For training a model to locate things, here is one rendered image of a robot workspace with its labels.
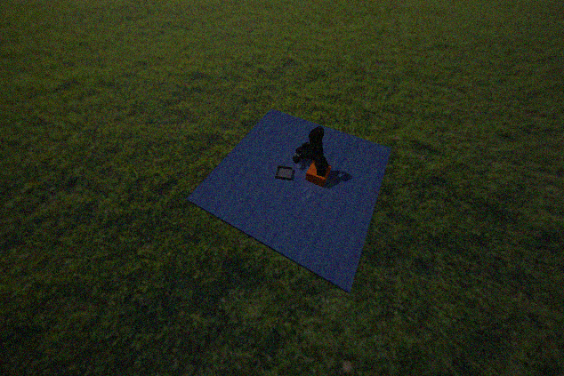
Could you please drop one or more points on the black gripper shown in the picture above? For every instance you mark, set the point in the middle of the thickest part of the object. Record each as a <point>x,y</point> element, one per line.
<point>297,158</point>

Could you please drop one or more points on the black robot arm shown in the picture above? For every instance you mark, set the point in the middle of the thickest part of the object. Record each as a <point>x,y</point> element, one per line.
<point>314,150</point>

